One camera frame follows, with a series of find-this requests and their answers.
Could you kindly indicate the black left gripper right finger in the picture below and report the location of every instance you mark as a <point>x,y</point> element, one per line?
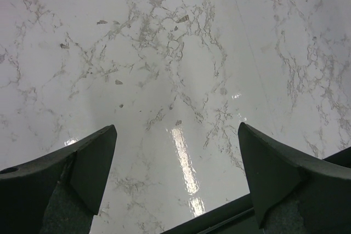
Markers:
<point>293,192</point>

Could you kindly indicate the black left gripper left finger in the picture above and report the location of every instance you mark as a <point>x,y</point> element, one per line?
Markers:
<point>60,192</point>

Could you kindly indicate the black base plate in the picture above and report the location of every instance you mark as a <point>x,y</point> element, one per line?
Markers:
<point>237,216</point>

